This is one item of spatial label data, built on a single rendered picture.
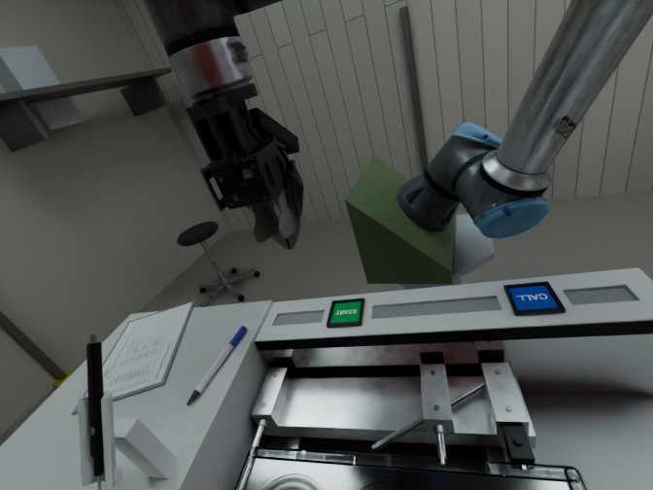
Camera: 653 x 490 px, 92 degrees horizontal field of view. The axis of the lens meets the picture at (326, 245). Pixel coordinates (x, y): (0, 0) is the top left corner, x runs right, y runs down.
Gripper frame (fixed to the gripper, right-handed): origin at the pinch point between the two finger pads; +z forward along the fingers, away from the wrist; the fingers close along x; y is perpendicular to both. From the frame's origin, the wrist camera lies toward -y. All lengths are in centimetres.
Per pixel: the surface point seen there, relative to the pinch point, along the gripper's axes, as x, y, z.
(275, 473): -2.8, 21.3, 20.7
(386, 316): 11.2, 1.5, 15.1
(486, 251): 32, -32, 29
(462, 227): 28, -46, 29
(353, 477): 7.0, 21.0, 20.7
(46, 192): -222, -124, -1
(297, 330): -2.8, 3.6, 14.7
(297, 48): -53, -233, -37
